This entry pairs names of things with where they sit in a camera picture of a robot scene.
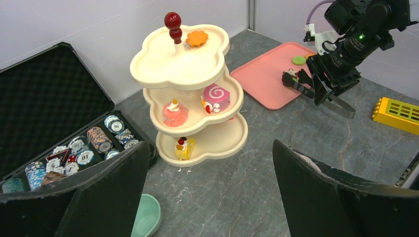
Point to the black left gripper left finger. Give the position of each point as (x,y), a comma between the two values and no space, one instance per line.
(100,201)

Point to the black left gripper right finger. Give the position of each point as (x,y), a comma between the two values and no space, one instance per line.
(322,201)

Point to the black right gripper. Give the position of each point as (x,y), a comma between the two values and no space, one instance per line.
(335,70)

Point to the black serving tongs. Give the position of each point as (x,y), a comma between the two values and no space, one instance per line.
(319,93)

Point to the chocolate star cookie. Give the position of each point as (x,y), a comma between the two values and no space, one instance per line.
(293,73)

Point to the yellow roll cake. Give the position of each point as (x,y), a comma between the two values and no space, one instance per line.
(184,148)

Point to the pink cupcake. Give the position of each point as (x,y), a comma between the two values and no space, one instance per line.
(174,113)

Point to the pink swirl lollipop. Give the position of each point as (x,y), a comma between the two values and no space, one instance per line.
(215,99)

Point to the orange flower cookie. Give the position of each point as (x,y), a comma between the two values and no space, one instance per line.
(197,38)

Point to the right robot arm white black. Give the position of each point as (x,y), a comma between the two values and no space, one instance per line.
(362,27)

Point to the orange macaron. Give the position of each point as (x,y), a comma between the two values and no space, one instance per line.
(309,55)

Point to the green teacup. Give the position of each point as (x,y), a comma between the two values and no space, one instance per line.
(148,217)

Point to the pink plastic tray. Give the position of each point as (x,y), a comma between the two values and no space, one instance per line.
(261,78)

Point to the yellow toy brick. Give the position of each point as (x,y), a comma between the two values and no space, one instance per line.
(397,114)

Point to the black poker chip case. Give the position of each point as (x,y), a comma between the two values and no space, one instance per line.
(48,101)

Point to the cream three-tier serving stand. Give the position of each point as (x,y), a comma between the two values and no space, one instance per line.
(167,67)

